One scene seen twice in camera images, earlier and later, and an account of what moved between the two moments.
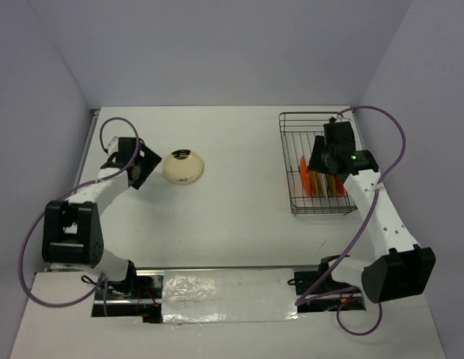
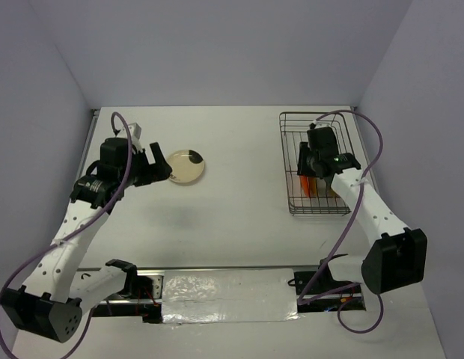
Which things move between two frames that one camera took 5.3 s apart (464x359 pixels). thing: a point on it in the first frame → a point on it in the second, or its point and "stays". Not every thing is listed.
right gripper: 315,162 → 304,170
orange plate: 305,175 stays
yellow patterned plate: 313,183 stays
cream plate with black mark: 182,166 stays
